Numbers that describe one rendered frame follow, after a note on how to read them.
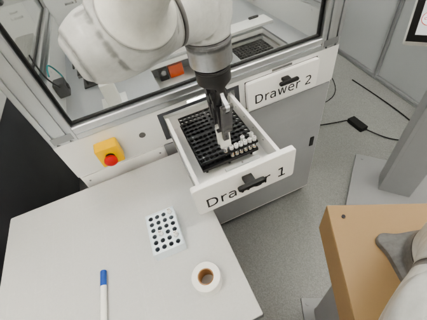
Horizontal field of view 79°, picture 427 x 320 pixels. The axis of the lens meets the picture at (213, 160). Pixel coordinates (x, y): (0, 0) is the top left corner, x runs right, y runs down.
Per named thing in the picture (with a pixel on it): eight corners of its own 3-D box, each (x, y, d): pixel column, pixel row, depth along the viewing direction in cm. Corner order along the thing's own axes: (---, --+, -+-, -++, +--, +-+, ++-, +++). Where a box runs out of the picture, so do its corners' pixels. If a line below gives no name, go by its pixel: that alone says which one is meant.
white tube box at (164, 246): (187, 249, 70) (183, 243, 68) (157, 261, 69) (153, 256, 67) (175, 212, 79) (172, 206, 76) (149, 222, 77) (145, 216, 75)
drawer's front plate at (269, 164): (293, 174, 74) (296, 148, 66) (199, 215, 70) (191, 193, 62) (289, 170, 76) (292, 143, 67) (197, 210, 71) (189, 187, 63)
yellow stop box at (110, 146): (126, 160, 85) (117, 145, 79) (104, 169, 84) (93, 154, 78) (123, 151, 88) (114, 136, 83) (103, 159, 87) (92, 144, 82)
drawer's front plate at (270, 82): (316, 84, 100) (320, 58, 92) (248, 111, 95) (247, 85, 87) (312, 82, 101) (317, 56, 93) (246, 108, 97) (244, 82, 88)
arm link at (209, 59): (219, 21, 52) (223, 49, 57) (177, 34, 51) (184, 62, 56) (239, 37, 47) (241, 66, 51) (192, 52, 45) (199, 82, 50)
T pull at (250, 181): (266, 181, 64) (266, 178, 63) (239, 193, 63) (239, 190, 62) (259, 171, 67) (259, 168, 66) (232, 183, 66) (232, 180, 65)
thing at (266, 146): (284, 169, 74) (286, 155, 70) (202, 205, 70) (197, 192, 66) (227, 98, 100) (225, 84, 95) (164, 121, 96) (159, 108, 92)
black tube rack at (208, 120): (258, 155, 79) (258, 140, 74) (204, 178, 76) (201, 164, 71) (227, 115, 93) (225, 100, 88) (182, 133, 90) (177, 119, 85)
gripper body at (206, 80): (237, 66, 51) (240, 105, 58) (220, 49, 56) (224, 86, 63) (201, 79, 50) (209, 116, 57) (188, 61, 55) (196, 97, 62)
